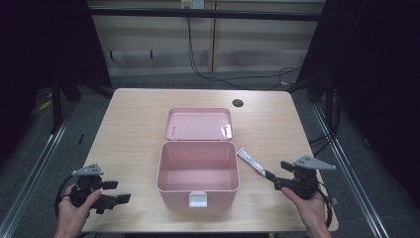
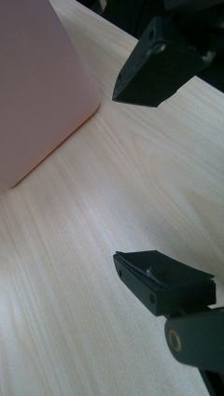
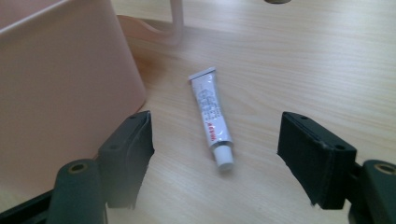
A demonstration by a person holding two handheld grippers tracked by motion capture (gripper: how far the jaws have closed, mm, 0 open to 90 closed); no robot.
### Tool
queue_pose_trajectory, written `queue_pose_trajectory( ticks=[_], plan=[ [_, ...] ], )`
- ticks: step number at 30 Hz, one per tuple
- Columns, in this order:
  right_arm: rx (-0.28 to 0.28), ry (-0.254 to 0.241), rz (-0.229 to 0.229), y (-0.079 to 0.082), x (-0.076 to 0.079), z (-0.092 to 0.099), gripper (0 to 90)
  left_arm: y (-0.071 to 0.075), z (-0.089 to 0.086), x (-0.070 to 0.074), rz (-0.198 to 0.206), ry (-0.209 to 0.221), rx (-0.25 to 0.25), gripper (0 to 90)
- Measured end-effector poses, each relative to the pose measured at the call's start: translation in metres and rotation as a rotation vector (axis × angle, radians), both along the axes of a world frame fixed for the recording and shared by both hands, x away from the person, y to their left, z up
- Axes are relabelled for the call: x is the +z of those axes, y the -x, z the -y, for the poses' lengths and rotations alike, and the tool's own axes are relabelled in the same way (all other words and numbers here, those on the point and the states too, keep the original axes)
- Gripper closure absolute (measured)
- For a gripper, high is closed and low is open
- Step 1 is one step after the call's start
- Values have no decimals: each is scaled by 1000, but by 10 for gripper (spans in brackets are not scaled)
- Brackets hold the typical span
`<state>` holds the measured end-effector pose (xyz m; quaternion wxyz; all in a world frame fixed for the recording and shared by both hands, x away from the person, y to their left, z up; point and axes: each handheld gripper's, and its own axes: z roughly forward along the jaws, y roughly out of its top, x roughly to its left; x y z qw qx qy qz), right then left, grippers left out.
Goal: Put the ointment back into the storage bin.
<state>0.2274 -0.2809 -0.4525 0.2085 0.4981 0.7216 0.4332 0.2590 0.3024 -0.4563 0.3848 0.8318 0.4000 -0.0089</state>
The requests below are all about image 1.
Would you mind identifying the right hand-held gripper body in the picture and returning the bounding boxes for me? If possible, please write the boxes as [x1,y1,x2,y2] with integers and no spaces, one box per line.
[281,155,338,200]

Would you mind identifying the pink plastic storage box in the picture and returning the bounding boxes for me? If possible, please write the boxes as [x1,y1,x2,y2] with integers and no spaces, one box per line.
[156,107,241,210]

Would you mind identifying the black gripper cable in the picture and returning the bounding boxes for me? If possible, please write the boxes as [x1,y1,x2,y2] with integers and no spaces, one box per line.
[53,175,75,219]
[316,179,340,230]

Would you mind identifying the dark curtain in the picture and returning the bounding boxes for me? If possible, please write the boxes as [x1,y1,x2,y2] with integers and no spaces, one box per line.
[0,0,113,167]
[295,0,420,202]

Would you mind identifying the white wall socket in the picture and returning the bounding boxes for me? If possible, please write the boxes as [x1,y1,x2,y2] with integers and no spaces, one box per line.
[180,0,206,10]

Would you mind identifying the person's right hand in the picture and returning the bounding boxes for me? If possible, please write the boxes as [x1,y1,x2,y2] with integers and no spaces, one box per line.
[280,186,333,238]

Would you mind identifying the black floor cables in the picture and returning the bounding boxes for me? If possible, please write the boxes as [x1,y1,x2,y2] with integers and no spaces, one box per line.
[308,131,336,158]

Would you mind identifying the person's left hand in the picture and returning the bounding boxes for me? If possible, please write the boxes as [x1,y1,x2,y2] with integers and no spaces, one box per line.
[53,184,103,238]

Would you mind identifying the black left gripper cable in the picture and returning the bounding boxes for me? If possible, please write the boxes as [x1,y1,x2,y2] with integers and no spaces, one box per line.
[53,175,75,219]

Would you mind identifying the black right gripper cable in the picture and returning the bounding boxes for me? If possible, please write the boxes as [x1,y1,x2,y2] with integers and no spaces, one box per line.
[316,179,340,230]

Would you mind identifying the black horizontal bar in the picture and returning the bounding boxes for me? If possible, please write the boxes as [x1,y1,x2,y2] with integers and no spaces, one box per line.
[88,7,322,23]

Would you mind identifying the aluminium floor rail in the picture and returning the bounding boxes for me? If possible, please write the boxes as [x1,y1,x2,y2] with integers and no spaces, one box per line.
[311,104,392,238]
[0,107,77,238]

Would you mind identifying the black wall cable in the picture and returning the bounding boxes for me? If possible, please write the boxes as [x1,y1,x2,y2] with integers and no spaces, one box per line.
[186,17,302,91]

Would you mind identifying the white ointment tube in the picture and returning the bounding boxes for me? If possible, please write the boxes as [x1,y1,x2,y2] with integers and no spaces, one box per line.
[236,147,267,178]

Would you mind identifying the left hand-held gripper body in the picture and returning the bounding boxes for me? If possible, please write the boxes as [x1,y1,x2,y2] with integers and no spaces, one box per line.
[68,163,117,215]

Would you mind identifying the black metal stand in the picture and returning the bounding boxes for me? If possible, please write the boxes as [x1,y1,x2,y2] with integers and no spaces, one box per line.
[50,70,82,135]

